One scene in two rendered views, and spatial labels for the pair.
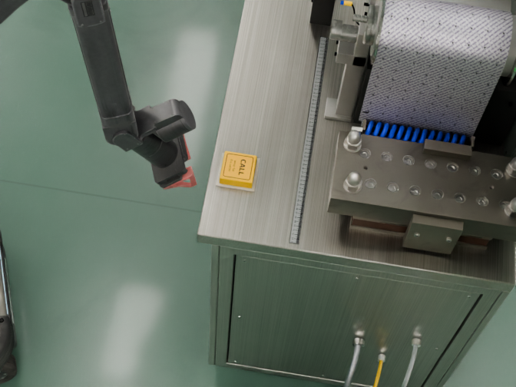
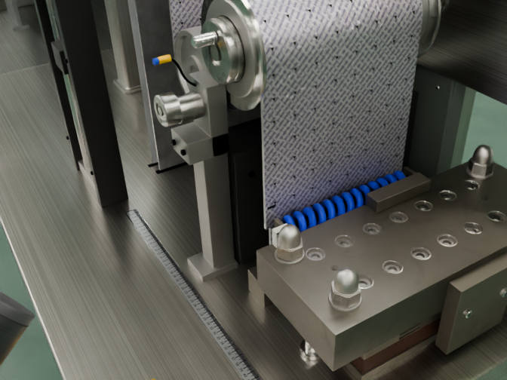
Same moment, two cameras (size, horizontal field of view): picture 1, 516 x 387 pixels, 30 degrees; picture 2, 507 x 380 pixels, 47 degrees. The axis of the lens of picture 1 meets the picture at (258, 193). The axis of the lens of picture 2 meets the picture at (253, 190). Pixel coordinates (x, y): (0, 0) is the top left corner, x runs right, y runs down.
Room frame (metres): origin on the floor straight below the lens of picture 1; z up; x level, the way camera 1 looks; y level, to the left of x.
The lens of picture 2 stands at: (0.62, 0.15, 1.51)
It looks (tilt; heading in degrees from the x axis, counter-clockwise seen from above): 35 degrees down; 327
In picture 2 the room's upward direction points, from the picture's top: 2 degrees counter-clockwise
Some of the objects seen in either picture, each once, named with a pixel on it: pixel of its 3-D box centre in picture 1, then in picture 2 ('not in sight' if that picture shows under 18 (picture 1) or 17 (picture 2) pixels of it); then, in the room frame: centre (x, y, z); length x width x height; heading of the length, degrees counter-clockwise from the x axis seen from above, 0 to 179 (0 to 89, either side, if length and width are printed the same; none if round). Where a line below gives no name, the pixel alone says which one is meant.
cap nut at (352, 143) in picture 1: (353, 138); (290, 240); (1.05, -0.18, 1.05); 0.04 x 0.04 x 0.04
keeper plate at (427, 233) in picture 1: (431, 235); (477, 304); (0.90, -0.36, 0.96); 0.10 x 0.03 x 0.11; 87
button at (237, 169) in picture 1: (238, 169); not in sight; (1.03, 0.05, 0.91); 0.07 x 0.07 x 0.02; 87
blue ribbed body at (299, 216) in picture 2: (417, 136); (349, 203); (1.09, -0.31, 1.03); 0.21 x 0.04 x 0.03; 87
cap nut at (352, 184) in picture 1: (354, 180); (345, 284); (0.96, -0.18, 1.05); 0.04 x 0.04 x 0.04
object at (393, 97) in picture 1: (424, 103); (339, 142); (1.11, -0.31, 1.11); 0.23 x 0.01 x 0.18; 87
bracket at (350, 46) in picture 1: (346, 71); (203, 184); (1.22, -0.16, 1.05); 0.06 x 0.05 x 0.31; 87
